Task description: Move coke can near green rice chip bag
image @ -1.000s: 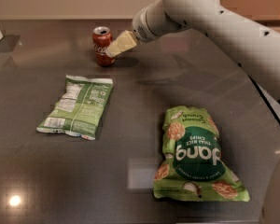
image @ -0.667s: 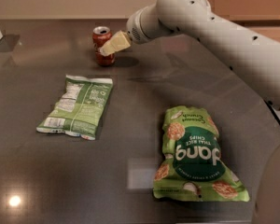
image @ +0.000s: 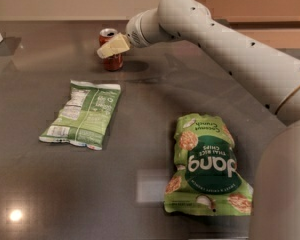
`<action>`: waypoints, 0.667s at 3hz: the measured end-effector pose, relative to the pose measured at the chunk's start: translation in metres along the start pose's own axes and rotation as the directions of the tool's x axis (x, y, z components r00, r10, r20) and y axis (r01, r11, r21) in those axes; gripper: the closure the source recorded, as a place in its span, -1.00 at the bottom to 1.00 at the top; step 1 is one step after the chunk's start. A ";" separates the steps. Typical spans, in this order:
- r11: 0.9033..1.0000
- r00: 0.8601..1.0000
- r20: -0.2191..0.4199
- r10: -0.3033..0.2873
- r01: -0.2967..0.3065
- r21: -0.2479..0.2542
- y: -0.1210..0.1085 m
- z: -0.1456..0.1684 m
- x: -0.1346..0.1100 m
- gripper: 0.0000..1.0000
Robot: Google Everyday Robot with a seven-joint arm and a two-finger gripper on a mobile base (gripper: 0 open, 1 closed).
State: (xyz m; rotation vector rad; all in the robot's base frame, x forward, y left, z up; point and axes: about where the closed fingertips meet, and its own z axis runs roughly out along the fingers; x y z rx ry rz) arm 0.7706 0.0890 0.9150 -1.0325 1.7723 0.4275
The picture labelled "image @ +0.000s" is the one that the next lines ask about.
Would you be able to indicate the green rice chip bag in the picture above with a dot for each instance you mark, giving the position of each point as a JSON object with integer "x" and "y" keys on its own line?
{"x": 206, "y": 181}

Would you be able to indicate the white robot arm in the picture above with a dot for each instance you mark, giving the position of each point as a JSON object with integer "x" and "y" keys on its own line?
{"x": 271, "y": 76}

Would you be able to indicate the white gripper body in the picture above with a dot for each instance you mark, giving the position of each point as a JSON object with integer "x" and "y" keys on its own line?
{"x": 135, "y": 34}

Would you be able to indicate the green white snack bag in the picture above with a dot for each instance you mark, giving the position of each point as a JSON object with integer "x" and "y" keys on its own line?
{"x": 84, "y": 119}

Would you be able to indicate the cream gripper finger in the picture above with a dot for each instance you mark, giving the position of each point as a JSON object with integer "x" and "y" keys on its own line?
{"x": 118, "y": 44}

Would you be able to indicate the red coke can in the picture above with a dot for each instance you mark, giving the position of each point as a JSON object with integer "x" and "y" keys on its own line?
{"x": 114, "y": 62}

